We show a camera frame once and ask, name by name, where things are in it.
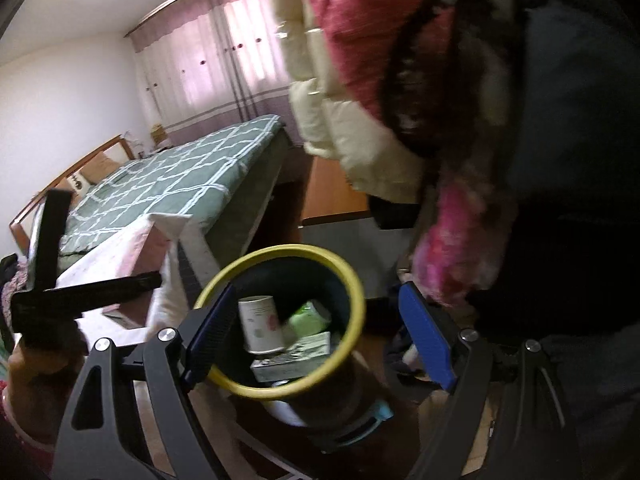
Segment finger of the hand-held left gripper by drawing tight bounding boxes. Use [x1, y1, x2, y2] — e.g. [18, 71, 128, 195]
[11, 271, 163, 333]
[27, 189, 73, 293]

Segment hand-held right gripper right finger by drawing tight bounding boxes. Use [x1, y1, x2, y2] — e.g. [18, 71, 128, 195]
[398, 281, 568, 480]

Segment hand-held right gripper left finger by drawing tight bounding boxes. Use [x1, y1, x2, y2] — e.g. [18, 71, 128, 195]
[50, 282, 237, 480]

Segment white paper cup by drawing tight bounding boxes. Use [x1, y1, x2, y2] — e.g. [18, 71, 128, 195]
[237, 295, 287, 353]

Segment pale green cardboard box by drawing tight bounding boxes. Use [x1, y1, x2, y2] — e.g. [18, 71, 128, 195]
[250, 331, 332, 383]

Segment green-lidded clear jar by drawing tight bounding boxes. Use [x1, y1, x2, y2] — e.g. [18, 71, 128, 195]
[287, 299, 332, 338]

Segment yellow-rimmed trash bin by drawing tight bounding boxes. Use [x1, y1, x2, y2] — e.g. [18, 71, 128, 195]
[192, 244, 367, 428]

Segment person's left hand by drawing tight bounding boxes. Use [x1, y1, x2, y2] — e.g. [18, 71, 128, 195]
[7, 317, 88, 376]

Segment floral cloth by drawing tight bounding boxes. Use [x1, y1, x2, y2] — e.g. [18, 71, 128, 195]
[0, 260, 28, 321]

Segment white dotted tablecloth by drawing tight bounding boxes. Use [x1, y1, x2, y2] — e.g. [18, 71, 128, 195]
[55, 212, 221, 331]

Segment brown pillow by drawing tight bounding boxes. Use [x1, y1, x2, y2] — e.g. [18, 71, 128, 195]
[82, 155, 121, 186]

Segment black and blue object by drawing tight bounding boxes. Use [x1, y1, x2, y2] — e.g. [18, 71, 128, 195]
[310, 397, 396, 453]

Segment bed with green quilt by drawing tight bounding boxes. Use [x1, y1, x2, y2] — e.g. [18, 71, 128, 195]
[9, 114, 306, 271]

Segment green plaid duvet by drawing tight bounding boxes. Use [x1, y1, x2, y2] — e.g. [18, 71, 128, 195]
[57, 114, 283, 256]

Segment wooden desk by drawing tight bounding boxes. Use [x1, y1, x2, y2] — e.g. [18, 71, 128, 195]
[300, 155, 381, 228]

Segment cream down jacket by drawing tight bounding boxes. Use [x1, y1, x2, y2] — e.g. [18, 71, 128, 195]
[267, 0, 431, 206]

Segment dark padded jacket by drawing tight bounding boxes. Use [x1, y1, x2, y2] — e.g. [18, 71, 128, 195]
[470, 0, 640, 480]

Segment pink and white curtain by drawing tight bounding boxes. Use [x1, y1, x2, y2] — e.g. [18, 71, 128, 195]
[125, 0, 301, 141]

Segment pink dotted quilted jacket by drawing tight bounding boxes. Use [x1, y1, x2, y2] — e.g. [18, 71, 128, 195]
[285, 0, 518, 306]

